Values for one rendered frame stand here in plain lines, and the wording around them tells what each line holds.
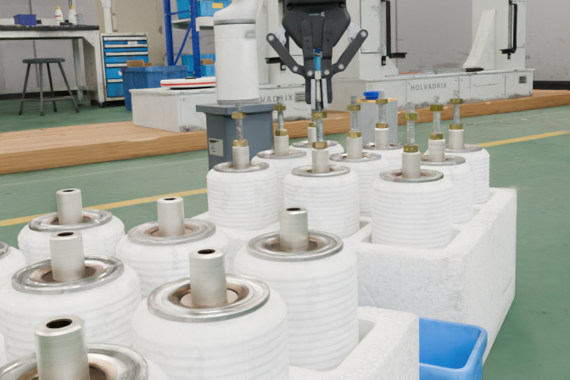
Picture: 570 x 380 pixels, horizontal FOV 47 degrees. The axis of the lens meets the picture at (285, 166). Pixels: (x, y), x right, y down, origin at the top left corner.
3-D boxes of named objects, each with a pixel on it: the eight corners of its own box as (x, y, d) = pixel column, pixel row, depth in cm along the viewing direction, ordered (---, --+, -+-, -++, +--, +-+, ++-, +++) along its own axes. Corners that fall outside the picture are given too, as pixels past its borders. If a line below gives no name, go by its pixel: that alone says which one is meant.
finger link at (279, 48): (271, 31, 81) (304, 64, 82) (260, 41, 82) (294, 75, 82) (271, 30, 79) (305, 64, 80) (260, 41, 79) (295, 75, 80)
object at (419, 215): (467, 319, 80) (468, 175, 77) (421, 344, 74) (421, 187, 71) (403, 300, 87) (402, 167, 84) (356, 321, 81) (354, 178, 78)
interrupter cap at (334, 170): (362, 174, 82) (362, 168, 82) (314, 181, 78) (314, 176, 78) (326, 167, 88) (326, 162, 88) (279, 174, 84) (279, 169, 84)
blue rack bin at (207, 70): (180, 76, 632) (179, 54, 629) (215, 75, 654) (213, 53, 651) (205, 76, 592) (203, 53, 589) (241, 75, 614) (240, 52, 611)
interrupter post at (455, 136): (467, 151, 98) (467, 129, 98) (458, 153, 97) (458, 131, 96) (453, 149, 100) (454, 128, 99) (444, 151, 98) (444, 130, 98)
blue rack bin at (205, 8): (175, 20, 625) (173, -3, 622) (209, 20, 647) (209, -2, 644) (200, 16, 585) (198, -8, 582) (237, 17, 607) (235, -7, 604)
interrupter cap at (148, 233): (108, 243, 55) (107, 236, 54) (164, 222, 61) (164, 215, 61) (181, 253, 51) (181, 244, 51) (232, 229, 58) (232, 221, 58)
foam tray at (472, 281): (173, 354, 89) (164, 227, 87) (298, 269, 123) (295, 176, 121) (460, 417, 71) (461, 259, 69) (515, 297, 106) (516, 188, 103)
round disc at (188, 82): (150, 89, 329) (149, 78, 328) (203, 86, 346) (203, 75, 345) (176, 90, 304) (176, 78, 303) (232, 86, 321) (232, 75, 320)
